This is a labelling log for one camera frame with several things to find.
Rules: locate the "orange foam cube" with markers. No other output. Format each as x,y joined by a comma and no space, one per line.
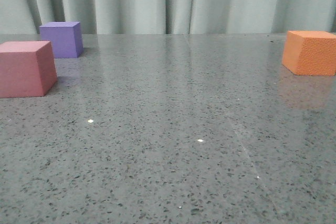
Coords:
310,53

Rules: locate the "grey-green curtain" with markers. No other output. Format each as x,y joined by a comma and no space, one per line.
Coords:
170,16

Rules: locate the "purple foam cube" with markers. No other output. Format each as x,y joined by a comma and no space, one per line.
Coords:
65,37

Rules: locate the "red foam cube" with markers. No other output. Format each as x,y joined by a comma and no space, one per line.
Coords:
27,69

